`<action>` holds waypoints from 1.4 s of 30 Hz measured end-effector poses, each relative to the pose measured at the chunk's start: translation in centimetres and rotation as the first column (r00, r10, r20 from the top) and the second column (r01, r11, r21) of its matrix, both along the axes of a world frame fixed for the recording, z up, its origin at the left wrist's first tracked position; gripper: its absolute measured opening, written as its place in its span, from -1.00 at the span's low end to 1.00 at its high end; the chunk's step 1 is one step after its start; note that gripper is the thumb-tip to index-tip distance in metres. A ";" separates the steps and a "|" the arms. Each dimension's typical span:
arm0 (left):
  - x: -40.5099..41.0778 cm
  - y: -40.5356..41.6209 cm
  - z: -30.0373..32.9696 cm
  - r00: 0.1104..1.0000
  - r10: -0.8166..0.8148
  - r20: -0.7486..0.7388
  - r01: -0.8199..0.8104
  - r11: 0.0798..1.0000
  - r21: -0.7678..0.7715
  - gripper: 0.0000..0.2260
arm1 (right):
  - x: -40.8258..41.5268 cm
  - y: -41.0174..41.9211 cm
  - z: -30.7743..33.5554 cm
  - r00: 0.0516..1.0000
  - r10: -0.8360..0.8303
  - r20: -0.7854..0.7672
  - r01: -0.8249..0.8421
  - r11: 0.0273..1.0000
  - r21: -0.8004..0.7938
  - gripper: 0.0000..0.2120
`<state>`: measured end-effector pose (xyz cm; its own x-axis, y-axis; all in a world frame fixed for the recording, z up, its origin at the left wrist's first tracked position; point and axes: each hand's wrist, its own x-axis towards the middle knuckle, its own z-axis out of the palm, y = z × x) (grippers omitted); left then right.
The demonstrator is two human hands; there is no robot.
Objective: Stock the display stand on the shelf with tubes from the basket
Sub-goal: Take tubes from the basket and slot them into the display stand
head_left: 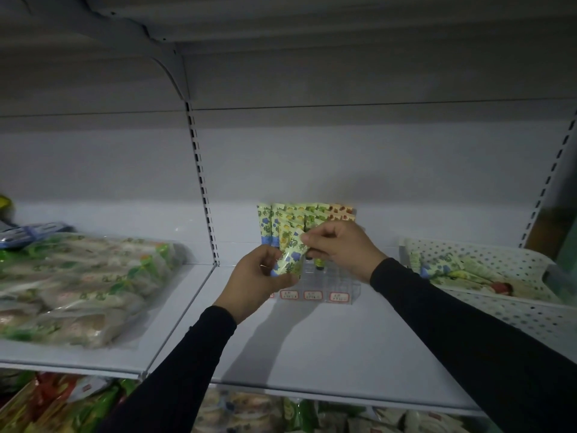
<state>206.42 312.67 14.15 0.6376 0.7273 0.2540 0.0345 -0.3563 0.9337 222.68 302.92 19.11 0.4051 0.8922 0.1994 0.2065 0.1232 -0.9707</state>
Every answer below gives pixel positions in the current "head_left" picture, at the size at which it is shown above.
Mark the clear acrylic display rack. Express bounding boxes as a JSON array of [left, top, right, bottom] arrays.
[[266, 247, 361, 306]]

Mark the person's left hand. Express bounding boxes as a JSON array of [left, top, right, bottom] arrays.
[[213, 244, 299, 325]]

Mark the clear bag of green sweets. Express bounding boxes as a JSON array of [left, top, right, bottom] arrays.
[[0, 234, 186, 350]]

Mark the pile of white sweet bags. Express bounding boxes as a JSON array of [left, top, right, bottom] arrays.
[[194, 390, 285, 433]]

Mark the person's right forearm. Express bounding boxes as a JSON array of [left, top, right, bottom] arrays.
[[369, 257, 577, 433]]

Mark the row of cream tubes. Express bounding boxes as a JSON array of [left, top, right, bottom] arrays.
[[257, 202, 357, 248]]

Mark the white perforated basket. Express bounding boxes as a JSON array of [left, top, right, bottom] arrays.
[[398, 238, 577, 364]]

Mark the group of white green pouches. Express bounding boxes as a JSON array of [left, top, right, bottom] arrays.
[[284, 396, 478, 433]]

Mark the heap of assorted snack packets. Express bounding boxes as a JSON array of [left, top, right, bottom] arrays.
[[0, 369, 138, 433]]

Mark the person's right hand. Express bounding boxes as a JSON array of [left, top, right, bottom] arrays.
[[299, 220, 388, 284]]

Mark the white store shelf unit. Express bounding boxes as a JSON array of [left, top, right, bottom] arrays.
[[0, 0, 577, 418]]

